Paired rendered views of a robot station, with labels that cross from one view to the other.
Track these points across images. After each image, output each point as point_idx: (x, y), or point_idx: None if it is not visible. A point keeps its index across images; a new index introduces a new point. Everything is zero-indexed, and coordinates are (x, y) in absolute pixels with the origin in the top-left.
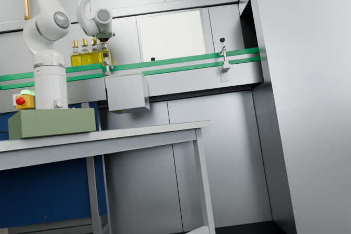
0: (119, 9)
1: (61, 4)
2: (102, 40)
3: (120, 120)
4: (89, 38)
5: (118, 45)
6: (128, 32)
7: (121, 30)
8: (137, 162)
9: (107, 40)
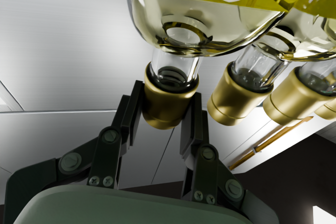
0: (94, 123)
1: (229, 127)
2: (180, 109)
3: None
4: (219, 65)
5: (92, 12)
6: (39, 65)
7: (78, 77)
8: None
9: (134, 100)
